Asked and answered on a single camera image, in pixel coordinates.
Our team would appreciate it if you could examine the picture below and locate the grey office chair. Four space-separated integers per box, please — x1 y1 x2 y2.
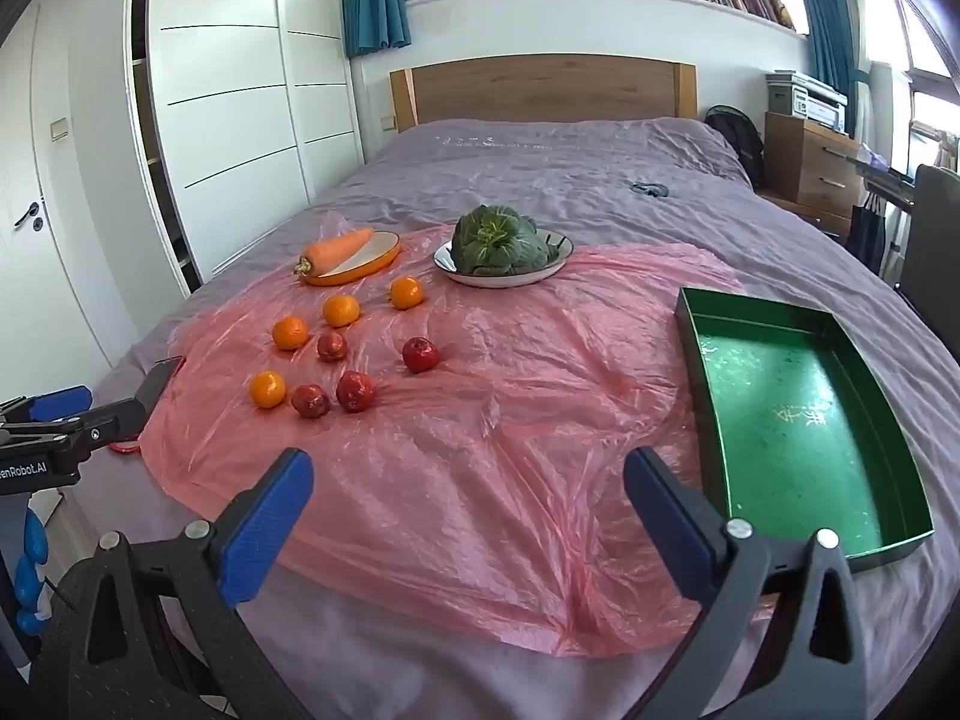
896 163 960 331

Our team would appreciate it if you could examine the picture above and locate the white wardrobe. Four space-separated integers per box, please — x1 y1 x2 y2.
124 0 366 297

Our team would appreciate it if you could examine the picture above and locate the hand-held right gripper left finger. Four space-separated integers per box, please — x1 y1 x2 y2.
56 448 316 720

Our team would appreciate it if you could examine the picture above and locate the white round plate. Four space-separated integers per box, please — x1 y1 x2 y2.
433 229 575 288

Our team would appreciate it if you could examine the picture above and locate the carrot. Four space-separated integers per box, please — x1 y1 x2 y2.
293 227 374 277

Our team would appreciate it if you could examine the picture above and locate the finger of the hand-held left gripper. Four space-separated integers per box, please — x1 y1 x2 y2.
0 385 93 428
0 399 147 466

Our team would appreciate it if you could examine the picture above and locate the purple bed sheet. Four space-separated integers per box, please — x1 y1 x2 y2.
15 116 960 720

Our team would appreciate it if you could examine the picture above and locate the green leafy cabbage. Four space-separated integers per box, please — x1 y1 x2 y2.
450 204 552 276

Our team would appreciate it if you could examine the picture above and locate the black phone with red case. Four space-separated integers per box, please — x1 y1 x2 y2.
109 356 185 457

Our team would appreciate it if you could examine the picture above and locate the desk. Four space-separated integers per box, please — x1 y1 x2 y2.
851 142 923 207

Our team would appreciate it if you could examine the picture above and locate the black backpack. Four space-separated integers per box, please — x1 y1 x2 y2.
703 105 767 188

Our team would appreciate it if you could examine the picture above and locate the window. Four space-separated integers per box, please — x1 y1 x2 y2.
855 0 960 173

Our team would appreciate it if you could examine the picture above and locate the dark blue bag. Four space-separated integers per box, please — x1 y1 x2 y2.
847 191 890 271

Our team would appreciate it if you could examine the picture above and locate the orange oval plate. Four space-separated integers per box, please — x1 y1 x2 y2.
298 230 402 287

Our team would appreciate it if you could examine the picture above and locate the wooden nightstand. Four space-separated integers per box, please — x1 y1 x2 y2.
757 112 875 241

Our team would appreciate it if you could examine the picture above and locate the pink plastic sheet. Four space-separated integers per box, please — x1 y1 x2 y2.
142 214 781 661

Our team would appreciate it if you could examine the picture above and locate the white door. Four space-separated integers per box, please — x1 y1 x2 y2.
0 0 143 406

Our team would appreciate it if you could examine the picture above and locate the grey printer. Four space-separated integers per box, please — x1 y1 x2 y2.
765 70 852 132

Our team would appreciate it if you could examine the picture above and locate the green metal tray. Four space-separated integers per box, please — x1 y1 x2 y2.
673 285 935 575

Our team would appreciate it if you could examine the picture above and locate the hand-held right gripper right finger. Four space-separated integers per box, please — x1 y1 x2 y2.
624 446 878 720

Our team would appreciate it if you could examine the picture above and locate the wooden headboard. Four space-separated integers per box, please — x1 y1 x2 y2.
389 54 698 134

